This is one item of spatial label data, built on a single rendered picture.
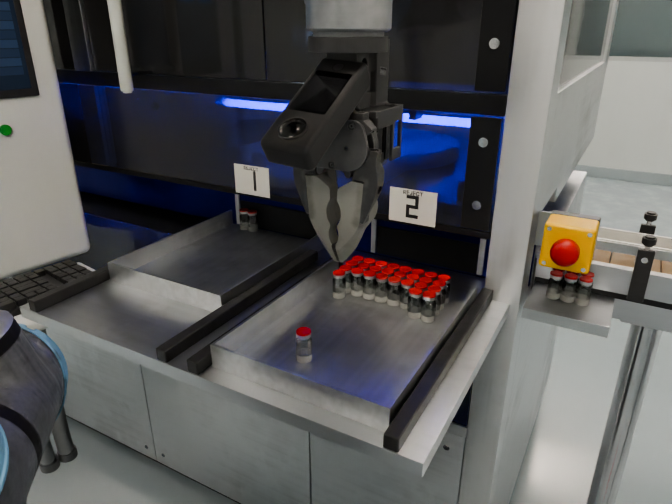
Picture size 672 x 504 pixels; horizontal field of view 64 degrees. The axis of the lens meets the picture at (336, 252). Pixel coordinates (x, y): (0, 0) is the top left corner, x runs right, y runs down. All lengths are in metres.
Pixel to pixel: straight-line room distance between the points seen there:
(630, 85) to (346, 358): 4.87
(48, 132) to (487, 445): 1.10
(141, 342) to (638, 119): 5.02
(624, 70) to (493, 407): 4.61
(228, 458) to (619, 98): 4.66
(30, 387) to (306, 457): 0.87
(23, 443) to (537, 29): 0.76
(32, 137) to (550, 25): 1.01
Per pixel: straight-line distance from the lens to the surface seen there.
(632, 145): 5.51
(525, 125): 0.84
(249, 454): 1.49
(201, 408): 1.51
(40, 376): 0.62
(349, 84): 0.47
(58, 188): 1.35
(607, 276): 1.01
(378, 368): 0.73
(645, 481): 2.05
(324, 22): 0.48
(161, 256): 1.11
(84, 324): 0.92
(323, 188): 0.51
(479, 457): 1.13
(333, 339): 0.79
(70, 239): 1.38
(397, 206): 0.93
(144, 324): 0.88
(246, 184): 1.09
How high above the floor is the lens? 1.30
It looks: 23 degrees down
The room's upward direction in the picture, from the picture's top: straight up
